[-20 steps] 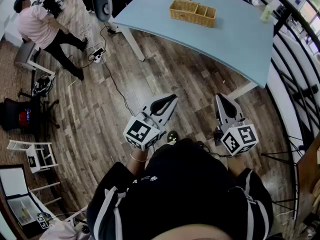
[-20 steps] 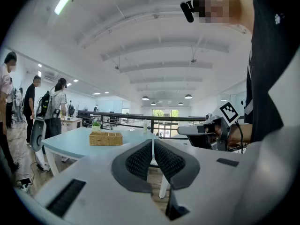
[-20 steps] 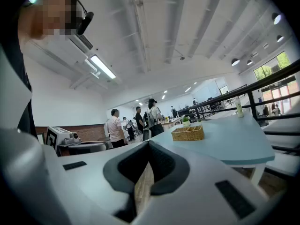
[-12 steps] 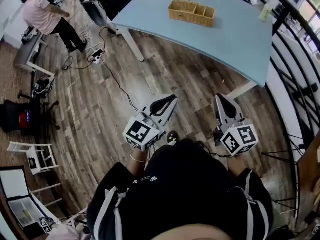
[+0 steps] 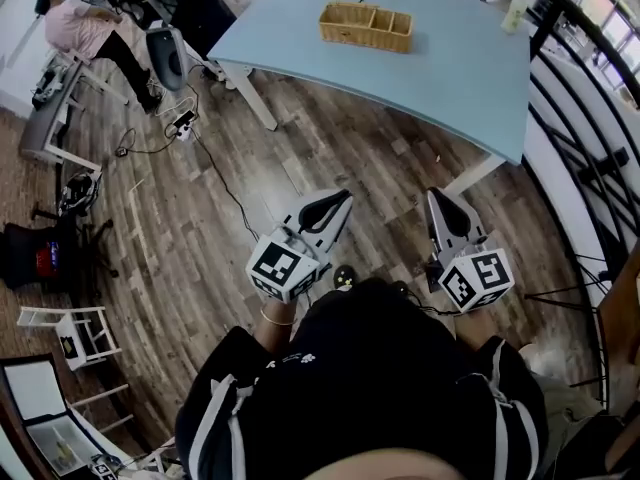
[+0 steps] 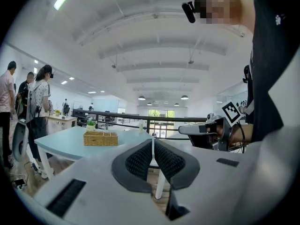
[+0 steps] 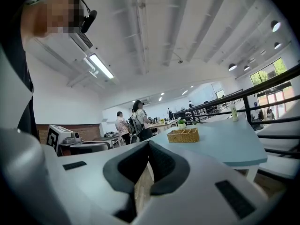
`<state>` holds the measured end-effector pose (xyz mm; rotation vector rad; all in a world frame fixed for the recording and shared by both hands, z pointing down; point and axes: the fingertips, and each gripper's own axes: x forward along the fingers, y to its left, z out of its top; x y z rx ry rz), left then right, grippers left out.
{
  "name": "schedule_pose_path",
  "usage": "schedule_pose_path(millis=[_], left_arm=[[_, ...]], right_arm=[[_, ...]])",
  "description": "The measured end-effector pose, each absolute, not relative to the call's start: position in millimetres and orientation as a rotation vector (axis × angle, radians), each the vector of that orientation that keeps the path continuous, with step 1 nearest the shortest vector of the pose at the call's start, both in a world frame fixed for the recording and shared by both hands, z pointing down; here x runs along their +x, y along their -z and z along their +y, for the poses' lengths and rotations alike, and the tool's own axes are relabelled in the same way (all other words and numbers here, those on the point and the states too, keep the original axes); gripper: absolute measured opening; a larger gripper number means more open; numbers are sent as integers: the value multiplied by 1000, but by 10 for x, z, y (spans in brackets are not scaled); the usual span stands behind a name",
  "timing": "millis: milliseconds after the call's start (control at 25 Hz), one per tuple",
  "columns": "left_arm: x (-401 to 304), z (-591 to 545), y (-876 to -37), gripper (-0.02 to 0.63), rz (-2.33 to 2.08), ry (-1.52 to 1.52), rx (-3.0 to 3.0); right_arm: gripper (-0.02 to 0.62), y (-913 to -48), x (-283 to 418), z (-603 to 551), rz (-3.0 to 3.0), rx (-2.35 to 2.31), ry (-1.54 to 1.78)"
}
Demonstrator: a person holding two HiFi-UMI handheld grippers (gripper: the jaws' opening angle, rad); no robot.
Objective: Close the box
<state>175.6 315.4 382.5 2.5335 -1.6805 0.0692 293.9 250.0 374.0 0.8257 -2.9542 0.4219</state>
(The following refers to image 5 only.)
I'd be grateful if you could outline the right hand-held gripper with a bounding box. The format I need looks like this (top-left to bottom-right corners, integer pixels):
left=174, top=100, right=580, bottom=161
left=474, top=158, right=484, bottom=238
left=425, top=187, right=515, bottom=315

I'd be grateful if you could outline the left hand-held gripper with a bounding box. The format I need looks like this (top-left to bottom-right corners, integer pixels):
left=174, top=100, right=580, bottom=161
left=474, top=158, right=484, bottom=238
left=244, top=188, right=354, bottom=305

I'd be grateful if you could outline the woven wicker basket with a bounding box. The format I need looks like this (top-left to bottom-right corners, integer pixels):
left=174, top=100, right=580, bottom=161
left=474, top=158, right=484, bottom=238
left=318, top=0, right=414, bottom=54

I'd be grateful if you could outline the person's right forearm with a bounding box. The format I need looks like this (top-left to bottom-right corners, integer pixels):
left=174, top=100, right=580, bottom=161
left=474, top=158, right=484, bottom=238
left=452, top=307, right=501, bottom=352

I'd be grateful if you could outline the person's left forearm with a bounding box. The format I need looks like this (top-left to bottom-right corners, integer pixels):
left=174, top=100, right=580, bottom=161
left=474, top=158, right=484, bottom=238
left=257, top=300, right=297, bottom=355

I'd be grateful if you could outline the white power strip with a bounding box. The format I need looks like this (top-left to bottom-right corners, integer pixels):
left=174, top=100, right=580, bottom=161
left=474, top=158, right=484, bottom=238
left=173, top=109, right=197, bottom=144

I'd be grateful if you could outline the person's torso in black top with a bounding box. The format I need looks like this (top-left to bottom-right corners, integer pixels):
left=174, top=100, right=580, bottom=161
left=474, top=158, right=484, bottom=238
left=174, top=277, right=549, bottom=480

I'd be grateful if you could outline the brown wooden cabinet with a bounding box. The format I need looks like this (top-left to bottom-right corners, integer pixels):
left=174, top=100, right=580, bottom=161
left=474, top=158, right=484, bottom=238
left=597, top=242, right=640, bottom=469

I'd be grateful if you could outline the pale green bottle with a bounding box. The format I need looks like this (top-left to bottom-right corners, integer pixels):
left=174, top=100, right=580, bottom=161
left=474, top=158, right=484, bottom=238
left=501, top=0, right=529, bottom=36

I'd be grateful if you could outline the black metal railing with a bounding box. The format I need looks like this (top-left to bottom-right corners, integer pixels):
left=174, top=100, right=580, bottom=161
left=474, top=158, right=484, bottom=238
left=424, top=0, right=640, bottom=414

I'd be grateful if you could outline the black tripod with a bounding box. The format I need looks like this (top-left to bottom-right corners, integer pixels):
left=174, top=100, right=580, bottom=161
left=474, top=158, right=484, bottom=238
left=32, top=207, right=121, bottom=299

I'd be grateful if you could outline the black office chair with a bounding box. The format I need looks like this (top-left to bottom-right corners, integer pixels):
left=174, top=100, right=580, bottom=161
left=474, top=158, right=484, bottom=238
left=172, top=0, right=237, bottom=60

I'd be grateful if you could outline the black and white helmet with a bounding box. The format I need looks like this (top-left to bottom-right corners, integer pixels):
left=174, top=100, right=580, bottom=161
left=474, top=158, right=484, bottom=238
left=57, top=171, right=102, bottom=217

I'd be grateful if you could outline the white step stool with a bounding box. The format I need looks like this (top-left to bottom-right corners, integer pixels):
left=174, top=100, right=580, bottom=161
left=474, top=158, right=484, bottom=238
left=17, top=305, right=123, bottom=372

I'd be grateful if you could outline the grey desk with white legs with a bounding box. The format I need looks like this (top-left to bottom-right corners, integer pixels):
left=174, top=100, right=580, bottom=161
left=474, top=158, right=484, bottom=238
left=18, top=50, right=131, bottom=172

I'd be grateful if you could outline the black backpack with red patch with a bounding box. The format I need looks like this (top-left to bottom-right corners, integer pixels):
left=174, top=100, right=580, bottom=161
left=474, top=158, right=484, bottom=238
left=0, top=220, right=76, bottom=292

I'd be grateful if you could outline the long black floor cable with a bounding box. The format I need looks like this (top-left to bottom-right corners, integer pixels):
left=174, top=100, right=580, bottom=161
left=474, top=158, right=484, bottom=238
left=192, top=132, right=262, bottom=242

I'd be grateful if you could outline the thin gold bracelet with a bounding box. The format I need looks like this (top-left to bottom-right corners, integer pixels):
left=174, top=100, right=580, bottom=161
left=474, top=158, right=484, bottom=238
left=259, top=307, right=297, bottom=327

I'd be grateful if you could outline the white coiled cable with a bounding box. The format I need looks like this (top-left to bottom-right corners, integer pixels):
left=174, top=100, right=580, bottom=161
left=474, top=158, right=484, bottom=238
left=154, top=82, right=199, bottom=119

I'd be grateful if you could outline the black adapter with cable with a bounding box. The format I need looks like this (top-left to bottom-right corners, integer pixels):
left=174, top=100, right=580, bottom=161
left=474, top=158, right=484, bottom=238
left=115, top=127, right=174, bottom=160

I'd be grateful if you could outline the white board with black frame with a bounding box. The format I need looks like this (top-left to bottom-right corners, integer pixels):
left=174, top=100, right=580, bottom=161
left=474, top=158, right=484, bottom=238
left=0, top=357, right=69, bottom=425

